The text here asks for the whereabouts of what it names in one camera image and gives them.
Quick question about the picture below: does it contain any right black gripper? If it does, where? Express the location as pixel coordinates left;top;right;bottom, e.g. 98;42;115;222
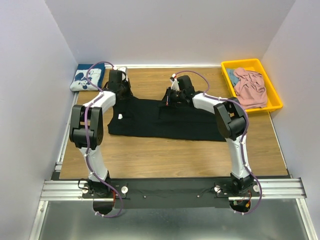
157;87;185;108

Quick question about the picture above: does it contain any black t-shirt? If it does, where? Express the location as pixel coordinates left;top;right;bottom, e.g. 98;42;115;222
108;97;226;142

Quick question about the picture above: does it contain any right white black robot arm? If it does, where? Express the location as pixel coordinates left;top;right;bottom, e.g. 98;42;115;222
163;87;254;196

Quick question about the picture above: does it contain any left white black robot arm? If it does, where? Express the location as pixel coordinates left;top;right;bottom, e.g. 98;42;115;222
69;79;133;198

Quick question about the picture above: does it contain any folded blue cartoon t-shirt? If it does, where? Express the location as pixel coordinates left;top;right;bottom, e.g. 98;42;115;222
69;63;106;92

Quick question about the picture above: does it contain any light blue garment in bin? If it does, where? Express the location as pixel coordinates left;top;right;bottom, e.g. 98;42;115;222
226;68;239;87

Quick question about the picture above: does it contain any pink t-shirt in bin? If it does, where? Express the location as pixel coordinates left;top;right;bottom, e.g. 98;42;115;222
233;67;268;109

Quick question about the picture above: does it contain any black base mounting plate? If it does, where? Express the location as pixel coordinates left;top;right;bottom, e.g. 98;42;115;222
82;176;261;211

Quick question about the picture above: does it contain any yellow plastic bin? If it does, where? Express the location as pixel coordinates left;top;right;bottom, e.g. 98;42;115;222
221;58;283;113

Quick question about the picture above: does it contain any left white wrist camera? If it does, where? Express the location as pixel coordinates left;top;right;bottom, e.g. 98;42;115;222
109;66;129;83

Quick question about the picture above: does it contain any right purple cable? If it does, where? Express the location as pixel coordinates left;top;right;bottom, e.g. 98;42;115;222
171;71;263;216

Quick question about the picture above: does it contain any aluminium frame rail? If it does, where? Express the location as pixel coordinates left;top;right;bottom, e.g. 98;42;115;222
40;178;307;201

